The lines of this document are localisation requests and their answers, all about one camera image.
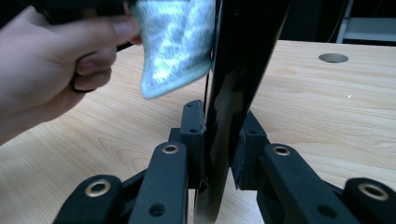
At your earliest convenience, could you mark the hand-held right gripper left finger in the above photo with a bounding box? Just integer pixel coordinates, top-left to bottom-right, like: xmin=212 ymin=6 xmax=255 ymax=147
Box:
xmin=169 ymin=99 xmax=206 ymax=189

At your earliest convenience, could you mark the grey table cable grommet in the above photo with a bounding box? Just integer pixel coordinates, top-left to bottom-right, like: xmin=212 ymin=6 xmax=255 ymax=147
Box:
xmin=318 ymin=52 xmax=349 ymax=64

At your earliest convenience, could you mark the black plate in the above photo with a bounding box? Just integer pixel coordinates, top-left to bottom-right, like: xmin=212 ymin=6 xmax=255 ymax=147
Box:
xmin=192 ymin=0 xmax=292 ymax=224

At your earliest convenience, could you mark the pale blue striped towel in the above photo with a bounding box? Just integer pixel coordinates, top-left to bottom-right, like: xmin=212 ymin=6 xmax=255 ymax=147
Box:
xmin=129 ymin=0 xmax=218 ymax=101

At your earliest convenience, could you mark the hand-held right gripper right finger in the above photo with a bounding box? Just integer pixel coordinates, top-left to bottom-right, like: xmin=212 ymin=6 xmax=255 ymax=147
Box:
xmin=232 ymin=110 xmax=270 ymax=190

